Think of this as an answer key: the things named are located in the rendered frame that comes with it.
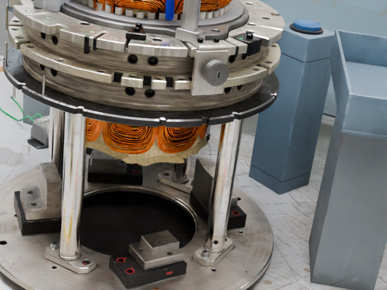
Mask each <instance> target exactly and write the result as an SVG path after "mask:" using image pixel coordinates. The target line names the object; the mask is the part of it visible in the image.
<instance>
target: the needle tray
mask: <svg viewBox="0 0 387 290"><path fill-rule="evenodd" d="M329 64H330V68H331V74H332V82H333V88H334V92H335V99H336V106H337V111H336V116H335V121H334V125H333V130H332V135H331V140H330V144H329V149H328V154H327V159H326V163H325V167H324V172H323V176H322V181H321V186H320V191H319V195H318V200H317V205H316V210H315V214H314V219H313V224H312V229H311V232H310V238H309V259H310V282H311V283H315V284H321V285H328V286H332V287H339V288H346V289H353V290H374V288H375V284H376V281H377V277H378V273H379V270H380V266H381V262H382V258H383V255H384V251H385V247H386V243H387V37H384V36H376V35H368V34H364V33H356V32H348V31H343V30H335V35H334V38H333V44H332V49H331V55H330V59H329Z"/></svg>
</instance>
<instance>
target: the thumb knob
mask: <svg viewBox="0 0 387 290"><path fill-rule="evenodd" d="M228 76H229V68H228V66H227V65H226V64H224V62H222V61H220V60H212V61H210V62H209V63H207V64H206V66H205V68H204V70H203V77H204V79H205V81H207V82H208V83H209V84H210V85H212V86H220V85H222V84H223V83H225V82H226V80H227V79H228Z"/></svg>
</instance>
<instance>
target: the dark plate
mask: <svg viewBox="0 0 387 290"><path fill-rule="evenodd" d="M165 230H168V231H169V232H170V233H171V234H172V235H173V236H174V237H175V238H176V239H177V240H178V241H179V242H180V243H179V248H182V247H184V246H185V245H186V244H188V243H189V242H190V241H191V239H192V238H193V237H194V235H195V231H196V228H195V223H194V221H193V219H192V218H191V216H190V215H189V214H188V213H186V212H185V211H183V210H182V209H180V208H179V207H177V206H175V205H172V204H170V203H167V202H165V201H162V200H158V199H154V198H151V197H146V196H138V195H131V194H111V195H105V196H98V197H93V198H89V199H86V200H84V208H83V218H82V239H81V245H83V246H85V247H87V248H88V249H91V250H94V251H96V252H99V253H102V254H106V255H117V254H121V253H126V252H128V251H129V245H130V244H133V243H138V242H141V236H143V235H147V234H152V233H155V232H160V231H165Z"/></svg>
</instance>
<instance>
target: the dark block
mask: <svg viewBox="0 0 387 290"><path fill-rule="evenodd" d="M239 38H243V39H239ZM233 39H235V40H238V41H240V42H243V43H245V44H247V45H248V47H247V51H246V53H245V54H241V55H244V56H251V55H254V54H256V53H259V52H260V48H261V41H262V38H259V37H256V36H253V34H252V33H247V34H243V35H239V36H236V37H234V38H233Z"/></svg>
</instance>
